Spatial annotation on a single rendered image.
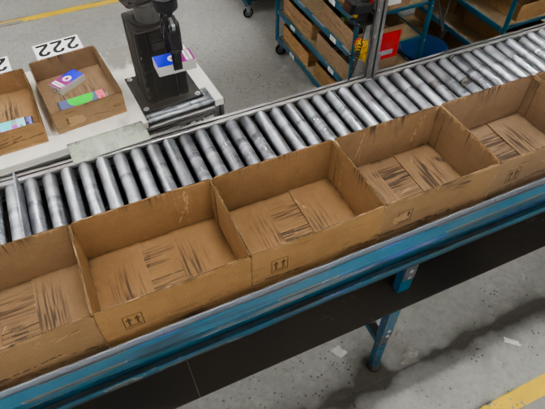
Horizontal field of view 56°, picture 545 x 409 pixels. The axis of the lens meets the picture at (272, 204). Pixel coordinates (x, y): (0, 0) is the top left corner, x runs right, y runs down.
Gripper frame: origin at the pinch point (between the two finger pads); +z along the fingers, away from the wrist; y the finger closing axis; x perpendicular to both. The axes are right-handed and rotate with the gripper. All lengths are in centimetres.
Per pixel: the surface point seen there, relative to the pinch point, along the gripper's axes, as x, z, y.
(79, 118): -35, 34, -25
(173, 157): -7.6, 37.9, 6.2
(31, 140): -55, 35, -22
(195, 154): 0.0, 37.7, 8.5
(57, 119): -43, 31, -25
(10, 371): -66, 18, 79
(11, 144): -61, 34, -21
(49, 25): -38, 113, -251
